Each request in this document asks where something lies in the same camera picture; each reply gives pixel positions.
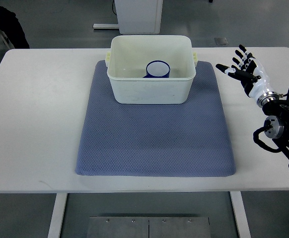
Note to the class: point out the left white table leg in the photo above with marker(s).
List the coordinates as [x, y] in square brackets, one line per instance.
[57, 216]

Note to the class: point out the blue mug white inside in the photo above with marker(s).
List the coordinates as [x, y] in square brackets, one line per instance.
[157, 69]

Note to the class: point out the grey metal floor plate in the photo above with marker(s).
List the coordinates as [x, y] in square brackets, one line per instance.
[148, 227]

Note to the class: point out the white cabinet with base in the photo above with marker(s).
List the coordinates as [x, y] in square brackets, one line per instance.
[135, 17]

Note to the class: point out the person in dark clothes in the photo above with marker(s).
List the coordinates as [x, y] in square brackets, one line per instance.
[10, 25]

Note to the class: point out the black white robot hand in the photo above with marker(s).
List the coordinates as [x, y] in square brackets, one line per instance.
[253, 77]

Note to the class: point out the white table leg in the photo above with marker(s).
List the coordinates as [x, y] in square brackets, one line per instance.
[57, 216]
[240, 214]

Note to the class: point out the right white table leg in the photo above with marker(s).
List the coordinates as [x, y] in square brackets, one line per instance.
[240, 214]

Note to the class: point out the white plastic box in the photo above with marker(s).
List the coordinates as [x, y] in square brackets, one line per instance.
[127, 63]

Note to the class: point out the blue textured mat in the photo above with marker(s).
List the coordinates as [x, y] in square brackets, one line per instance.
[184, 140]

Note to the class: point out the small grey floor hatch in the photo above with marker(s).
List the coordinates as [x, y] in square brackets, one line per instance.
[221, 41]

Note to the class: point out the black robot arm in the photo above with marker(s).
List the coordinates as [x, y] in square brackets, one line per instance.
[276, 126]

